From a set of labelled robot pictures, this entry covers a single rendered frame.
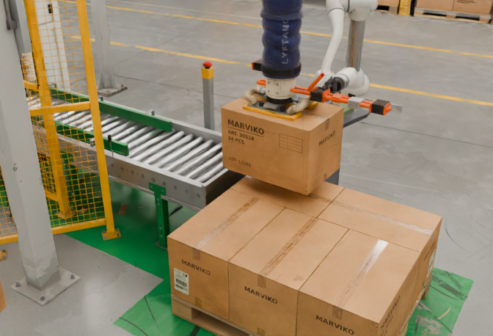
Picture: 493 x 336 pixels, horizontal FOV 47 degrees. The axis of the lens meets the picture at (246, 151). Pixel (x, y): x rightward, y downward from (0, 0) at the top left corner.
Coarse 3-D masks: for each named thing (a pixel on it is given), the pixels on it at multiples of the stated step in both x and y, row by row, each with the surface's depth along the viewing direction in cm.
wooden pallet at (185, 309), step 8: (424, 288) 330; (176, 296) 321; (424, 296) 338; (176, 304) 324; (184, 304) 319; (192, 304) 315; (416, 304) 319; (176, 312) 326; (184, 312) 322; (192, 312) 320; (200, 312) 327; (208, 312) 310; (192, 320) 321; (200, 320) 321; (208, 320) 321; (216, 320) 321; (224, 320) 305; (408, 320) 309; (208, 328) 316; (216, 328) 316; (224, 328) 316; (232, 328) 316; (240, 328) 300
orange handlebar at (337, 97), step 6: (264, 84) 327; (294, 90) 317; (300, 90) 315; (324, 96) 307; (330, 96) 306; (336, 96) 305; (342, 96) 304; (336, 102) 304; (342, 102) 302; (366, 102) 299; (390, 108) 291
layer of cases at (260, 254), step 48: (240, 192) 346; (288, 192) 345; (336, 192) 345; (192, 240) 302; (240, 240) 302; (288, 240) 302; (336, 240) 302; (384, 240) 302; (432, 240) 312; (192, 288) 310; (240, 288) 288; (288, 288) 269; (336, 288) 267; (384, 288) 267
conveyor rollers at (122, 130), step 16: (32, 96) 486; (64, 112) 459; (80, 112) 454; (112, 128) 433; (128, 128) 426; (144, 128) 426; (128, 144) 403; (144, 144) 403; (160, 144) 403; (176, 144) 404; (192, 144) 404; (208, 144) 405; (208, 160) 382; (192, 176) 364; (208, 176) 364
